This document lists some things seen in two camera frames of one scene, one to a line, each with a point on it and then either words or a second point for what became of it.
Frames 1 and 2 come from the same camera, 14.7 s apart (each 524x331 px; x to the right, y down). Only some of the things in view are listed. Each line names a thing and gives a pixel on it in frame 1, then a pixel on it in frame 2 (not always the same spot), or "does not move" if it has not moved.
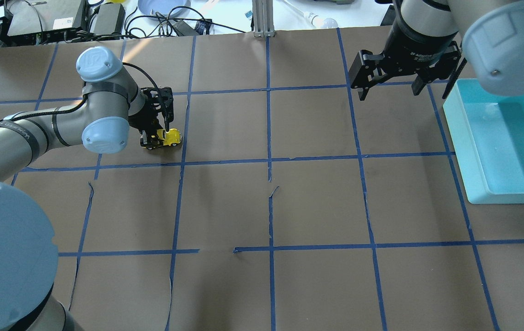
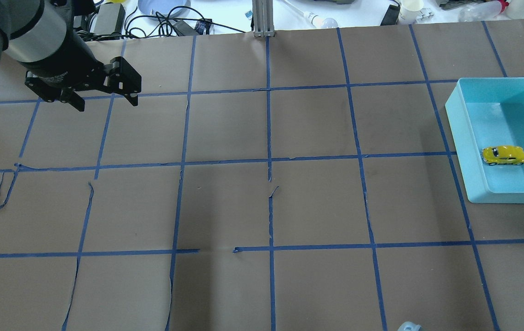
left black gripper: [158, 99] to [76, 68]
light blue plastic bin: [505, 145] does not move
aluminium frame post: [263, 19] does not move
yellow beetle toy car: [172, 138] to [504, 155]
